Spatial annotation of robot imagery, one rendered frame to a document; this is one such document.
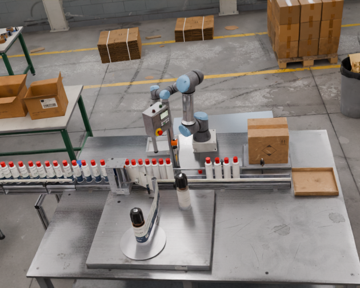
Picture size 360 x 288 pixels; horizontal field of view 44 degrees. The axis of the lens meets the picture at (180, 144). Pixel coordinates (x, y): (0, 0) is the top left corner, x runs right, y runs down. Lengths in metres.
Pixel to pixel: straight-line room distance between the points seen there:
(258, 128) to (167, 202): 0.88
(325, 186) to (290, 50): 3.37
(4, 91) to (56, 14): 4.06
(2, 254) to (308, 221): 2.84
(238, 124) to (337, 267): 1.63
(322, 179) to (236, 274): 1.04
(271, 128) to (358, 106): 2.20
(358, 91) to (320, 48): 1.39
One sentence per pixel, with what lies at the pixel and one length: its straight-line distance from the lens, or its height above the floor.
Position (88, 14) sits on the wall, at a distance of 8.80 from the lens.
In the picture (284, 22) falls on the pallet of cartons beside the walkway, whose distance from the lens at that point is 6.26.
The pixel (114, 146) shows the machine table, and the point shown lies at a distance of 3.94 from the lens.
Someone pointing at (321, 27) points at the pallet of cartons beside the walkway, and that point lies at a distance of 6.41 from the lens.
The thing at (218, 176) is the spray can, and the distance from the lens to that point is 3.29.
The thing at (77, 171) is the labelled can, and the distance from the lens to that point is 3.50.
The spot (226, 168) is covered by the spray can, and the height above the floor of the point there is 1.01.
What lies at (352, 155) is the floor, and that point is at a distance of 5.02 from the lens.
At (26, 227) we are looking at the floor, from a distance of 4.72.
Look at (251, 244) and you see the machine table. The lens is 2.98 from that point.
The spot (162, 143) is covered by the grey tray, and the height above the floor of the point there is 0.83.
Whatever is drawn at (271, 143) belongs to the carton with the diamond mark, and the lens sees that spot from 3.38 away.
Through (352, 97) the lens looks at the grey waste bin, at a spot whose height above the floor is 0.28.
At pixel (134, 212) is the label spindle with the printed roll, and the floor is 1.18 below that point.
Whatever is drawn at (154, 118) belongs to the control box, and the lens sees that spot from 3.05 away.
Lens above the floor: 3.14
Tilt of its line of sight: 37 degrees down
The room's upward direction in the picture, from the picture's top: 8 degrees counter-clockwise
